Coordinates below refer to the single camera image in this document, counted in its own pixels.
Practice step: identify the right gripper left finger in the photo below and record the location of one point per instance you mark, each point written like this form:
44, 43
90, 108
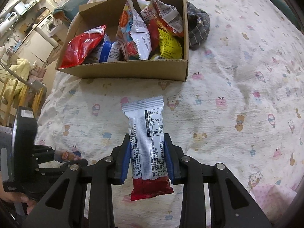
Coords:
81, 196

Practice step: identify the wooden drying rack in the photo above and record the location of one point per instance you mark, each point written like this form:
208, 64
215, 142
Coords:
21, 86

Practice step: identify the white washing machine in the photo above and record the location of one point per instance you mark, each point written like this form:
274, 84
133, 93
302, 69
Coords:
45, 26

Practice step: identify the person's left hand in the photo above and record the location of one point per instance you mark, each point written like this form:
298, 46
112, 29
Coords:
16, 197

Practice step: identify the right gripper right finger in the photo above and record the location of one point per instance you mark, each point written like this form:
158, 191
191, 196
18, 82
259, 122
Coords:
230, 203

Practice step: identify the teal folded cushion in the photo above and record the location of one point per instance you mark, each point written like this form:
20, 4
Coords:
68, 10

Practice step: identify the yellow snack bag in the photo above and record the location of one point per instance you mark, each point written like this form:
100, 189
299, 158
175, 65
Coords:
169, 47

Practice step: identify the teal bolster cushion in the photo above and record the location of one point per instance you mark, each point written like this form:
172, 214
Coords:
277, 2

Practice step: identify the white red chicken snack bag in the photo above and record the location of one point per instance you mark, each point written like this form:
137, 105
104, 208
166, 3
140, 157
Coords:
166, 16

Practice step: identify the white red cartoon snack bag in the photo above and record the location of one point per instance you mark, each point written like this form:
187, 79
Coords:
133, 35

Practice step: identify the red thin snack packet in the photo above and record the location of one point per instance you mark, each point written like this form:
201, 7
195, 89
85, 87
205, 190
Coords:
154, 34

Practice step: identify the dark striped garment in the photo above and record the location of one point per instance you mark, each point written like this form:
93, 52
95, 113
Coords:
198, 26

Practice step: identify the floral white bed quilt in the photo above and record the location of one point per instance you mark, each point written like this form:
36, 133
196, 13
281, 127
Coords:
242, 103

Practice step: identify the blue white snack bag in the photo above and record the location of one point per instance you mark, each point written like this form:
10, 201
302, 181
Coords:
106, 51

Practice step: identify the brown cardboard box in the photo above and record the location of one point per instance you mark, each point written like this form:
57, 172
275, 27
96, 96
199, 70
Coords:
108, 13

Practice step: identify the silver red snack bar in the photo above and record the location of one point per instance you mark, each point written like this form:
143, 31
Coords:
146, 133

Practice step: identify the white water heater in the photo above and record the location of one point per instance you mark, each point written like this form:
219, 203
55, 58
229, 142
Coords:
8, 22

